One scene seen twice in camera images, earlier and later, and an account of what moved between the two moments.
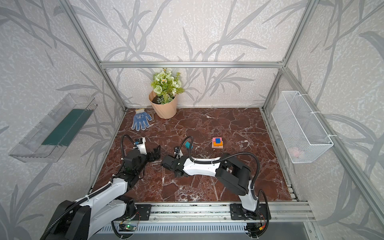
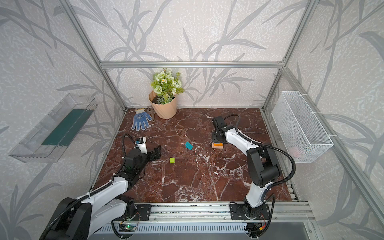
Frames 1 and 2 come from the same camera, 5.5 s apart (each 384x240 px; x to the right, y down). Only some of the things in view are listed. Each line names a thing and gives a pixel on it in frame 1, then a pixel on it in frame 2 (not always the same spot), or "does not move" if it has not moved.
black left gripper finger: x=156 y=153 does not move
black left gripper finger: x=150 y=157 does not move
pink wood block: x=215 y=147 does not move
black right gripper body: x=171 y=162 -> x=217 y=137
